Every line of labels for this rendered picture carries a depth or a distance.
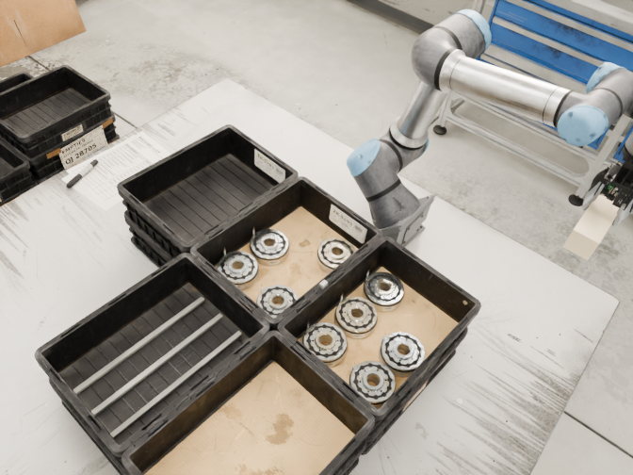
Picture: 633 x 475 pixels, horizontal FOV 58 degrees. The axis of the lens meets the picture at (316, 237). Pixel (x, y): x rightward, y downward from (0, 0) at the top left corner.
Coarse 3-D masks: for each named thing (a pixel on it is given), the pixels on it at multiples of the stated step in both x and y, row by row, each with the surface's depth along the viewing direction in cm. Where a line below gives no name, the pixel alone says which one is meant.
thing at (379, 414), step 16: (384, 240) 145; (416, 256) 142; (432, 272) 139; (320, 288) 133; (304, 304) 130; (480, 304) 134; (288, 320) 127; (464, 320) 132; (288, 336) 124; (448, 336) 128; (304, 352) 122; (432, 352) 124; (320, 368) 120; (384, 416) 116
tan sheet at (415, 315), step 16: (400, 304) 144; (416, 304) 145; (432, 304) 145; (320, 320) 139; (384, 320) 141; (400, 320) 141; (416, 320) 142; (432, 320) 142; (448, 320) 142; (368, 336) 137; (384, 336) 138; (416, 336) 139; (432, 336) 139; (352, 352) 134; (368, 352) 134; (400, 352) 135; (336, 368) 131; (400, 384) 130
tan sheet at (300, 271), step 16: (288, 224) 159; (304, 224) 159; (320, 224) 160; (288, 240) 155; (304, 240) 156; (288, 256) 151; (304, 256) 152; (272, 272) 148; (288, 272) 148; (304, 272) 148; (320, 272) 149; (256, 288) 144; (304, 288) 145
